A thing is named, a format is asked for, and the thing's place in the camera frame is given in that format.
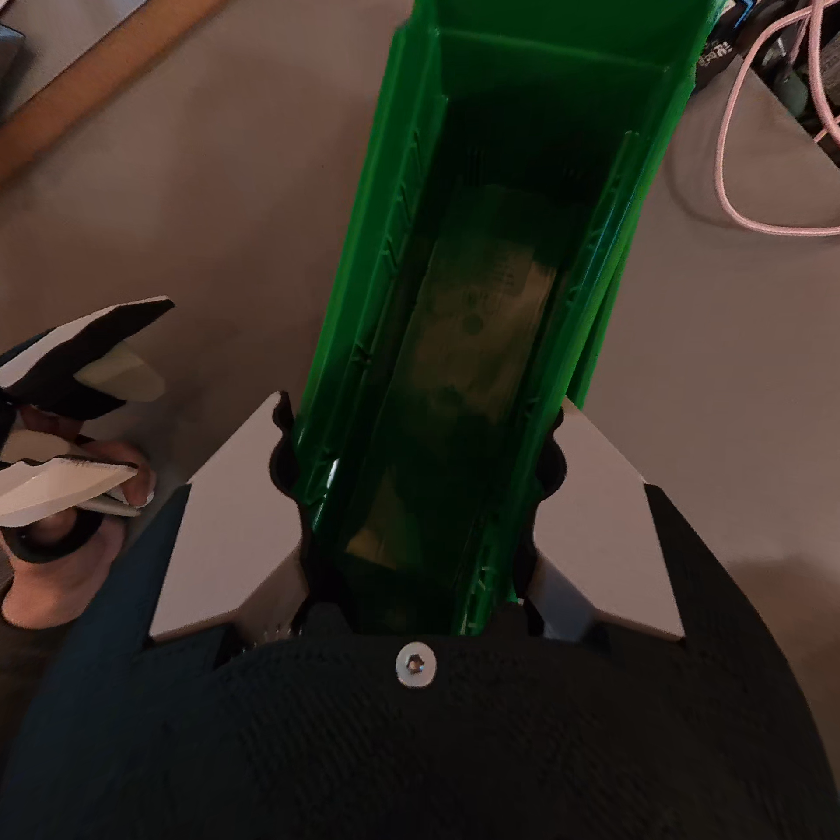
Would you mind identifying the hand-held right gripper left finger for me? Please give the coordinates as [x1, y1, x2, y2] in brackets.
[150, 392, 312, 644]

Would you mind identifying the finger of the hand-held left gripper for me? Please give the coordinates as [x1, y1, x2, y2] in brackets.
[0, 297, 176, 421]
[0, 430, 143, 529]

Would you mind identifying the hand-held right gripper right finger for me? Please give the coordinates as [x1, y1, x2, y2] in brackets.
[518, 397, 686, 643]

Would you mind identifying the person's left hand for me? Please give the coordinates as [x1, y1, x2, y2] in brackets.
[0, 406, 157, 630]

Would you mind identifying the wood-edged side table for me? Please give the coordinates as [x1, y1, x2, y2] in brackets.
[0, 0, 227, 185]

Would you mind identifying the black labelled box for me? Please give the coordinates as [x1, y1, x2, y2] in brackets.
[689, 26, 742, 93]

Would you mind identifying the pink cable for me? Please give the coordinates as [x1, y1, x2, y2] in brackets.
[715, 0, 840, 236]

